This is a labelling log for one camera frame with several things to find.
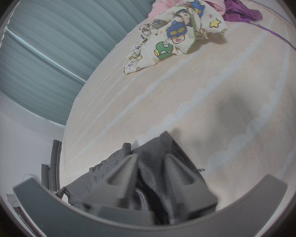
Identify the purple garment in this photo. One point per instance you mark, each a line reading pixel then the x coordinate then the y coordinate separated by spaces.
pixel 239 11

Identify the blue-green curtain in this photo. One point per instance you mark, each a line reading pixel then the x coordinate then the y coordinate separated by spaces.
pixel 83 21
pixel 34 83

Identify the black T-shirt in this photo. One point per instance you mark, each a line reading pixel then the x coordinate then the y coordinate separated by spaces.
pixel 150 171

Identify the bed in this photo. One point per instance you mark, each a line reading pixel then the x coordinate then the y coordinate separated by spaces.
pixel 212 95

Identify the pink garment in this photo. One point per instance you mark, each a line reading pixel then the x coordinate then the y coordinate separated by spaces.
pixel 165 4

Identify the black chest of drawers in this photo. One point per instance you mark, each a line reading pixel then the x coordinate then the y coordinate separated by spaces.
pixel 54 162

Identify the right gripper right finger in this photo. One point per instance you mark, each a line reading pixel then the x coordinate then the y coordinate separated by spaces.
pixel 187 186

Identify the white printed garment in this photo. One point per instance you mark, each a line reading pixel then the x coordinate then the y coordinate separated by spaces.
pixel 162 38

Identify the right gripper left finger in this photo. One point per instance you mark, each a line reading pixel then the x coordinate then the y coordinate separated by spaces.
pixel 118 184

